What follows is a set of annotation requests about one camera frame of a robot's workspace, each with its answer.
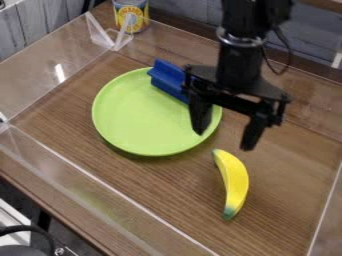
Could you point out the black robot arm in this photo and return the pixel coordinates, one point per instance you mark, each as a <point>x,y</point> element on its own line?
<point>233,84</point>

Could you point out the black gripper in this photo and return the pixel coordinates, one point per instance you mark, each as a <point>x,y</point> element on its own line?
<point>258,100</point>

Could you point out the yellow labelled can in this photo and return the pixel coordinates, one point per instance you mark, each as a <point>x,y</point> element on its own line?
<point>132,11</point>

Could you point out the green plate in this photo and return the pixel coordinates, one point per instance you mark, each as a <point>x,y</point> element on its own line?
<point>142,120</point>

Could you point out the clear acrylic barrier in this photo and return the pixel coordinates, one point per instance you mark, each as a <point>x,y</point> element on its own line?
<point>155,206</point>

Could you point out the yellow toy banana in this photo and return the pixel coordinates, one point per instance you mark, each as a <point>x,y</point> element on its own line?
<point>235,180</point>

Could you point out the blue plastic block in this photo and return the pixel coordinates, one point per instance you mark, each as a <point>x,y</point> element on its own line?
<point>167,77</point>

